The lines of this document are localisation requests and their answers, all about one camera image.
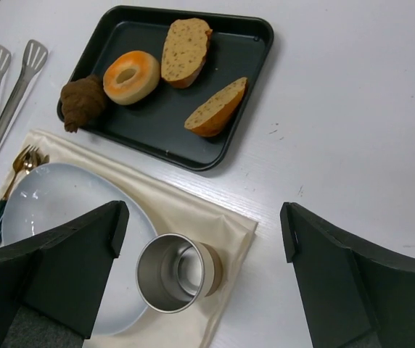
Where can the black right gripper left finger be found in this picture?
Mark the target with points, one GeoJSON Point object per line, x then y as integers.
{"type": "Point", "coordinates": [52, 284]}

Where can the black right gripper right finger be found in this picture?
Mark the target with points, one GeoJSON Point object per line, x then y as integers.
{"type": "Point", "coordinates": [355, 293]}

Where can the brown chocolate croissant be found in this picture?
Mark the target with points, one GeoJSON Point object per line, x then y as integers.
{"type": "Point", "coordinates": [82, 101]}

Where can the small bread slice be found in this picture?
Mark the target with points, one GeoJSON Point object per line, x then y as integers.
{"type": "Point", "coordinates": [211, 117]}

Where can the large bread slice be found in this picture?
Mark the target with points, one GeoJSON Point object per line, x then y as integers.
{"type": "Point", "coordinates": [184, 51]}

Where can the light blue oval plate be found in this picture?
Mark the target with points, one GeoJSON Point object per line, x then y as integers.
{"type": "Point", "coordinates": [56, 193]}

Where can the stainless steel cup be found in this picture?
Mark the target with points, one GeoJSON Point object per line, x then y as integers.
{"type": "Point", "coordinates": [173, 272]}

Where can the cream cloth placemat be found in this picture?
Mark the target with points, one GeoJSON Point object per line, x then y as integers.
{"type": "Point", "coordinates": [170, 210]}

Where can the orange bagel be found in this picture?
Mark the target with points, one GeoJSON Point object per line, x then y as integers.
{"type": "Point", "coordinates": [131, 77]}

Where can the black baking tray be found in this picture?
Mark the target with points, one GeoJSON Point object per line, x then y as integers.
{"type": "Point", "coordinates": [239, 47]}

